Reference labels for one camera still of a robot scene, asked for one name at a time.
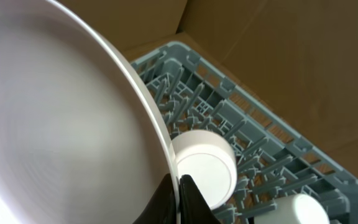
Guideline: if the large pink plate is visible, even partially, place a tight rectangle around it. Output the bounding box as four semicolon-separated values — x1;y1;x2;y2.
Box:
0;1;179;223

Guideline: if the small white cup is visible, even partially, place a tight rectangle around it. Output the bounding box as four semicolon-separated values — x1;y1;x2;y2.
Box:
254;194;330;224

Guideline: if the grey bowl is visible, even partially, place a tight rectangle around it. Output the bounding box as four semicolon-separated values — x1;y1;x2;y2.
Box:
172;129;237;210

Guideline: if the grey dish rack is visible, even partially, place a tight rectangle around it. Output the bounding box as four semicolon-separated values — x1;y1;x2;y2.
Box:
132;42;358;224

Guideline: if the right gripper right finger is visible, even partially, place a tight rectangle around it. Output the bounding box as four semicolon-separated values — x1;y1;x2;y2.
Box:
179;174;220;224

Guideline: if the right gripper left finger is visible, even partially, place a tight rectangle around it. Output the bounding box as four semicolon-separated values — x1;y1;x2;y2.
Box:
133;174;177;224

